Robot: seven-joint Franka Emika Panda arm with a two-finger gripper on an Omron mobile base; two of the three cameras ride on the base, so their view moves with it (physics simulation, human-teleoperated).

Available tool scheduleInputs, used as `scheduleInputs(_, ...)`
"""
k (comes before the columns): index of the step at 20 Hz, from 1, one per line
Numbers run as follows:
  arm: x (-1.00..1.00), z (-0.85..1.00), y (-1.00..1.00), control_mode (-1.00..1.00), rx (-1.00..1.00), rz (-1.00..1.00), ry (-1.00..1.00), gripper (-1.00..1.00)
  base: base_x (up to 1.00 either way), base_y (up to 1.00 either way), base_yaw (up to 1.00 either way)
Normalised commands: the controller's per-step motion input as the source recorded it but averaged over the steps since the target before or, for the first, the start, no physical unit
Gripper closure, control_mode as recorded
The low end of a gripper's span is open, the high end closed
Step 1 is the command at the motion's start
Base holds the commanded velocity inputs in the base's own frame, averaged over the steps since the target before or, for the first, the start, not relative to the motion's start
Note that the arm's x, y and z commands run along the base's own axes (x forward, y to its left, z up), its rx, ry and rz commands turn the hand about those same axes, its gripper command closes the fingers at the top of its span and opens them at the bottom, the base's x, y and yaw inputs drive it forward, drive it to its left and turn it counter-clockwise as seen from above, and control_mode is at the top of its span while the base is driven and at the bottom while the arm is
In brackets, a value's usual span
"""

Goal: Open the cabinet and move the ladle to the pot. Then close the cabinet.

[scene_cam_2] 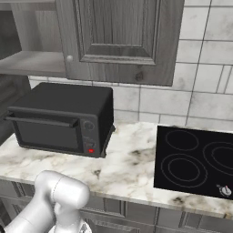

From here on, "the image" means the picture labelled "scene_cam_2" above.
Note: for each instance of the black toaster oven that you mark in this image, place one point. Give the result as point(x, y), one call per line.
point(65, 106)

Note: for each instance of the round silver cabinet knob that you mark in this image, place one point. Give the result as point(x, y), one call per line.
point(69, 58)

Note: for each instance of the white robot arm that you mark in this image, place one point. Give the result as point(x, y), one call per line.
point(62, 191)

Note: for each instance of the open grey wooden shelf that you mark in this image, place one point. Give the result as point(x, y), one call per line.
point(30, 57)

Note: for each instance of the grey base cabinets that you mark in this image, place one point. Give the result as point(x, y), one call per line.
point(145, 215)

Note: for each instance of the grey wooden cabinet door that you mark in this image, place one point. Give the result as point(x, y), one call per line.
point(121, 39)

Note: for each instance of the black glass hob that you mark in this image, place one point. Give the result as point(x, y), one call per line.
point(194, 160)

